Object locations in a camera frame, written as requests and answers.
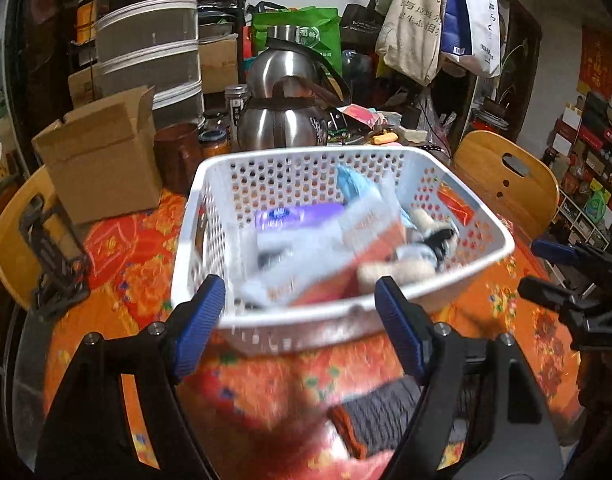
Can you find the white and blue bag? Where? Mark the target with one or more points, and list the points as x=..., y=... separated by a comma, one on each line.
x=478, y=25

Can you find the brown mug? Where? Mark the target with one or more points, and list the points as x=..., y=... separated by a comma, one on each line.
x=178, y=160

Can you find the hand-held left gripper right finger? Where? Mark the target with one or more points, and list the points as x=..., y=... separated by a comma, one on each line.
x=396, y=320

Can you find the purple tissue pack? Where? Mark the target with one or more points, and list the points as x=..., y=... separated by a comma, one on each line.
x=296, y=216

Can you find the tall labelled glass jar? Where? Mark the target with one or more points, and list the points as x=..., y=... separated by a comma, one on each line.
x=235, y=110

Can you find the round stainless steel kettle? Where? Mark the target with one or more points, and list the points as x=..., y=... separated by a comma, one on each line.
x=276, y=125

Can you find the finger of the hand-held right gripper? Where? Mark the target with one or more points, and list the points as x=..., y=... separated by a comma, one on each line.
x=546, y=294
x=556, y=251

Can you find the dark wooden cabinet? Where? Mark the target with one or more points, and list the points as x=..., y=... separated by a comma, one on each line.
x=40, y=35

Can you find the tall stainless steel kettle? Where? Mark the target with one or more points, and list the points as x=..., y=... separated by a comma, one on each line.
x=276, y=67

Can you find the shelf of assorted boxes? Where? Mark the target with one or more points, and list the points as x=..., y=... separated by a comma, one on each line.
x=591, y=170

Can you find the pink red packet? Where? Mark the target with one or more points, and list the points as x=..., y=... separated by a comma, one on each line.
x=361, y=115

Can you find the green shopping bag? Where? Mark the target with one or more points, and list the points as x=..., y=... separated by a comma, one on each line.
x=316, y=25

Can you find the plastic drawer tower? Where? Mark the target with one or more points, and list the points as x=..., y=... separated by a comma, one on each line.
x=145, y=60

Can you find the light blue plastic packet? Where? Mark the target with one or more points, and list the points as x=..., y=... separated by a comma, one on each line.
x=358, y=185

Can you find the beige plush toy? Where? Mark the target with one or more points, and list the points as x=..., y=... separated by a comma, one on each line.
x=411, y=267

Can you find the black shopping bag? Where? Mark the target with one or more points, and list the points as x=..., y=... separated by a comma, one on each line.
x=361, y=25

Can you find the flat cardboard box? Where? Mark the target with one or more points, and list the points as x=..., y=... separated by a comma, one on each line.
x=218, y=62

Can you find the dark lidded glass jar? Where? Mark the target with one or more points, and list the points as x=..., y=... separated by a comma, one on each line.
x=215, y=121

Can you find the red printed tablecloth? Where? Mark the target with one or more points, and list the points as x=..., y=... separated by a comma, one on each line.
x=135, y=260

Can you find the small red packet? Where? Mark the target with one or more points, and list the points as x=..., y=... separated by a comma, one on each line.
x=453, y=202

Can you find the wooden chair with black bracket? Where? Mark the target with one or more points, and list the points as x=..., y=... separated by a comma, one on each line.
x=10, y=240

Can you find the beige canvas tote bag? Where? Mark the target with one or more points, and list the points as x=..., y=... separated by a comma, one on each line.
x=411, y=35

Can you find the open cardboard box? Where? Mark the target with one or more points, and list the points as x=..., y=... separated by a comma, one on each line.
x=100, y=170

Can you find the orange sauce jar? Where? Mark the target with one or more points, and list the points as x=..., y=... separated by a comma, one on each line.
x=214, y=146

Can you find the white perforated plastic basket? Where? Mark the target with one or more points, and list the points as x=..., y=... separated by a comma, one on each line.
x=286, y=180

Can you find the black folding bracket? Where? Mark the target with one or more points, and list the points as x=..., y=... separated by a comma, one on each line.
x=55, y=270

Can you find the red wall poster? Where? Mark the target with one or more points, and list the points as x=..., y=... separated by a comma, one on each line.
x=597, y=60

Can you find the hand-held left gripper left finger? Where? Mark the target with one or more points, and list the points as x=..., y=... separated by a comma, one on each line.
x=200, y=320

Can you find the dark water bottle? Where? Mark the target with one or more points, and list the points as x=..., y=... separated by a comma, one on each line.
x=357, y=65

